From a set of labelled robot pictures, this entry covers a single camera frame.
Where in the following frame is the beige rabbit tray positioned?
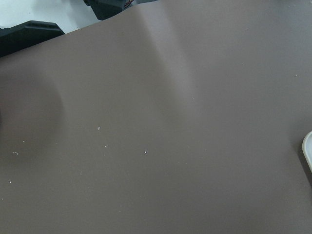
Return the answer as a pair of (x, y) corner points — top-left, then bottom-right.
(302, 131), (312, 172)

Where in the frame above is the black perforated device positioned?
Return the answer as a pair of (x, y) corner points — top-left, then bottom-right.
(0, 20), (64, 57)

